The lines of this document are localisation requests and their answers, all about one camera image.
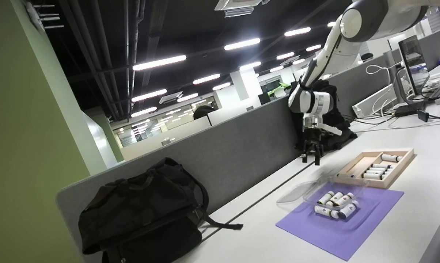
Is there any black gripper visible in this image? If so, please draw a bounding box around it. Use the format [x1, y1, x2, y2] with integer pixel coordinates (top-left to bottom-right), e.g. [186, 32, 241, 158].
[300, 127, 324, 166]

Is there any clear plastic lid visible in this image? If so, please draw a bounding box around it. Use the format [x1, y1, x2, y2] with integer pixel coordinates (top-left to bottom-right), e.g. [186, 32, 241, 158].
[276, 178, 322, 206]

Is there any wooden compartment tray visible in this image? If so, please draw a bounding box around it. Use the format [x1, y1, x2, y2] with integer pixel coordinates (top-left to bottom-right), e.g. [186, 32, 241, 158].
[333, 147, 418, 190]

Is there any clear plastic container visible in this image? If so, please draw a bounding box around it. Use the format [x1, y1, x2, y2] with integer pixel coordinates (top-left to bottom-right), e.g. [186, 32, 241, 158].
[301, 187, 379, 234]

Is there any black backpack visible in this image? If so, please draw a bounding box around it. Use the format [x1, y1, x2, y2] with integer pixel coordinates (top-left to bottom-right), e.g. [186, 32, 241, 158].
[77, 156, 246, 263]
[286, 77, 360, 155]

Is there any grey desk partition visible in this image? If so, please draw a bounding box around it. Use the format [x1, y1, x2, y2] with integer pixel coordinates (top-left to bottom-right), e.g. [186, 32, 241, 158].
[326, 51, 400, 122]
[56, 99, 305, 239]

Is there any white flat device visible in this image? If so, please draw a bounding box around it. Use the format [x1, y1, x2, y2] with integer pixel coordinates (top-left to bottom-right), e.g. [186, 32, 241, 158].
[351, 83, 400, 120]

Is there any purple mat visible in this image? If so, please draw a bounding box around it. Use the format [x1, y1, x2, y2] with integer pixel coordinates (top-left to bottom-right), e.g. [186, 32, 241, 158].
[275, 181, 406, 263]

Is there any black power adapter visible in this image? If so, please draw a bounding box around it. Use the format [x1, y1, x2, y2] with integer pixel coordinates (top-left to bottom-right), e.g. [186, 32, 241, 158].
[393, 101, 428, 118]

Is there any person head dark hair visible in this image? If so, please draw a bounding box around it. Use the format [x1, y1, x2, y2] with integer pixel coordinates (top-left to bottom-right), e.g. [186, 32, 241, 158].
[191, 104, 216, 121]

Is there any black computer monitor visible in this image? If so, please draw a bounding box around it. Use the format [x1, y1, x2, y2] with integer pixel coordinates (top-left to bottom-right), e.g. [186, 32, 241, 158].
[398, 26, 440, 96]

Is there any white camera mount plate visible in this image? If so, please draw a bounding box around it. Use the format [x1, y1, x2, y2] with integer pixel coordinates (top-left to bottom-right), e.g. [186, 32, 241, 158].
[316, 122, 345, 139]

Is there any white looped cable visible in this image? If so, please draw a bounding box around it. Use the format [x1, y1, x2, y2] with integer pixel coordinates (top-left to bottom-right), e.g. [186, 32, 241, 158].
[364, 61, 393, 79]

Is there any white wireless router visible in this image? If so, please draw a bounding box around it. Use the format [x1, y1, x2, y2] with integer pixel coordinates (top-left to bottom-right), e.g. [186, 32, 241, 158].
[23, 0, 48, 33]

